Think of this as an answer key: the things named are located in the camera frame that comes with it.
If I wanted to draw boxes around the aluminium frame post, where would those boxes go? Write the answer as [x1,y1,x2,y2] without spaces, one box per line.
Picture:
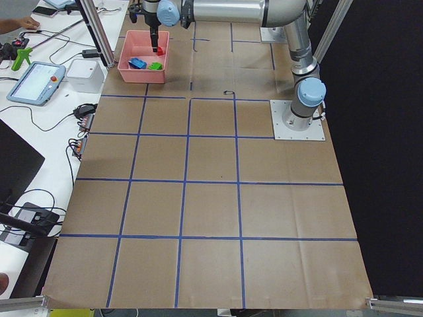
[75,0,116,69]

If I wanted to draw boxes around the pink plastic box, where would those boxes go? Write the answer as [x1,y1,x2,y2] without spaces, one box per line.
[118,30,170,84]

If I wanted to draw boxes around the teach pendant tablet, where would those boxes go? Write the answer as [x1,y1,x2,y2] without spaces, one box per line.
[7,61,66,106]

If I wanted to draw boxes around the person's bare hand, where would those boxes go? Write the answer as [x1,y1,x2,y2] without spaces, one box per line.
[17,17,40,30]

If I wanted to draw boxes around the green toy block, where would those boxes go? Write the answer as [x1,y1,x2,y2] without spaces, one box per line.
[148,62,163,71]

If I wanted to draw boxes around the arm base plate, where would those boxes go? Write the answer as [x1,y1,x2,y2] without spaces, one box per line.
[270,100,326,141]
[260,27,288,44]

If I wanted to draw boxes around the green handled reacher tool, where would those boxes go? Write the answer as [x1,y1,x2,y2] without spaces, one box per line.
[11,48,33,71]

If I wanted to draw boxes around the white square box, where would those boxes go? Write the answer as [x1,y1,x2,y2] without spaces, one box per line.
[66,59,104,93]

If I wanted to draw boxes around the black power adapter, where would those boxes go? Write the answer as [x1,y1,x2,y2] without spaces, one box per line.
[81,49,99,59]

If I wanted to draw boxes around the red toy block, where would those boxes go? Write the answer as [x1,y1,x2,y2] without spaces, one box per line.
[157,47,165,56]

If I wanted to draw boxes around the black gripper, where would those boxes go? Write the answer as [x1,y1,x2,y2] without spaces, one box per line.
[128,1,161,53]

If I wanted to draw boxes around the blue toy block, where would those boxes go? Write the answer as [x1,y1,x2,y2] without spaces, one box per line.
[128,57,147,69]

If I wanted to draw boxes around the black smartphone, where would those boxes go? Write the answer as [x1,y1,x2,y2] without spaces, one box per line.
[32,6,58,17]

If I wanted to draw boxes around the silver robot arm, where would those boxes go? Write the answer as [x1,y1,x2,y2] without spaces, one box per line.
[128,0,327,131]

